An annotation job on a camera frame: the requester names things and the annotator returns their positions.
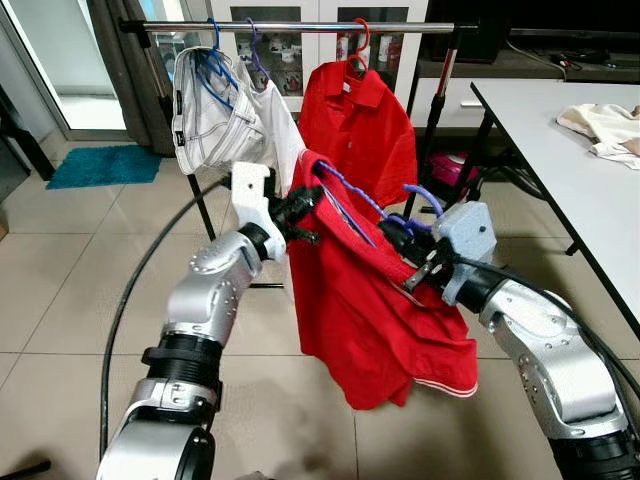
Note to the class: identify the white shorts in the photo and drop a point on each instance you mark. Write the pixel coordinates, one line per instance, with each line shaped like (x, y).
(210, 130)

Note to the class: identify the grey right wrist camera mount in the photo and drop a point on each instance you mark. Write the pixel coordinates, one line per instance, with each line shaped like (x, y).
(468, 232)

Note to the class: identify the black furniture leg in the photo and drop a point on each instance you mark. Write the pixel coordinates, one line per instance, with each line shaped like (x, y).
(25, 130)

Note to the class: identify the red hanger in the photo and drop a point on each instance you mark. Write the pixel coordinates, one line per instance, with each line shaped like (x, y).
(364, 45)

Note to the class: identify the white low tv bench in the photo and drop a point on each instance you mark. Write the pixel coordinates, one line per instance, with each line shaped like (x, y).
(460, 100)

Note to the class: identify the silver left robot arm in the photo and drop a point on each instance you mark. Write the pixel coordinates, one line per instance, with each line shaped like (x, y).
(205, 290)

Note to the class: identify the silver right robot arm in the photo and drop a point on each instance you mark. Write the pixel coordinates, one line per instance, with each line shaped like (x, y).
(550, 350)

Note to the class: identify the cream shirt peach cuffs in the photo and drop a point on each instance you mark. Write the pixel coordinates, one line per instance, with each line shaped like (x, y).
(600, 130)

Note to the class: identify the black clothes rack silver rail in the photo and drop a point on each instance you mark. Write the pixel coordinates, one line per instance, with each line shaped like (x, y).
(300, 27)

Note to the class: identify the plain red polo shirt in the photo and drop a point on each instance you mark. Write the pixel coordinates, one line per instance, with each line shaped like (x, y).
(360, 130)

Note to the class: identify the black television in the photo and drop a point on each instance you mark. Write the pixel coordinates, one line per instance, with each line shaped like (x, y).
(570, 15)

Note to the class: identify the pink plastic appliance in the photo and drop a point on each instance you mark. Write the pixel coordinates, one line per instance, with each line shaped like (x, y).
(450, 170)

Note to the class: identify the dark curtain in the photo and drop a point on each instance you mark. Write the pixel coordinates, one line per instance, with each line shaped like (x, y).
(130, 80)

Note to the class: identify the teal floor mat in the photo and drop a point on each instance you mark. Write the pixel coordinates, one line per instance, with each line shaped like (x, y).
(100, 168)

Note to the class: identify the plain white shirt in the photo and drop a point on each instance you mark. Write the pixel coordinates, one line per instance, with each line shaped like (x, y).
(285, 140)

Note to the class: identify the thin purple hanger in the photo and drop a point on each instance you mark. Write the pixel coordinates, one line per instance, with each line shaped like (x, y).
(256, 55)

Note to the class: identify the long white table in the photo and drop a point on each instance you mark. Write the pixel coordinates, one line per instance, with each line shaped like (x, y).
(580, 200)

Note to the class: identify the red polo shirt striped hem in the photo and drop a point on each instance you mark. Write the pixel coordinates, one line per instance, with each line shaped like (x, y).
(350, 300)

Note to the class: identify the white glass door cabinet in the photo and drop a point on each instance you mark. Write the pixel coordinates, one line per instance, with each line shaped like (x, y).
(320, 45)

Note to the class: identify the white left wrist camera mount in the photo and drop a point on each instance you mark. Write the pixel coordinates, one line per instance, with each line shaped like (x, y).
(250, 195)

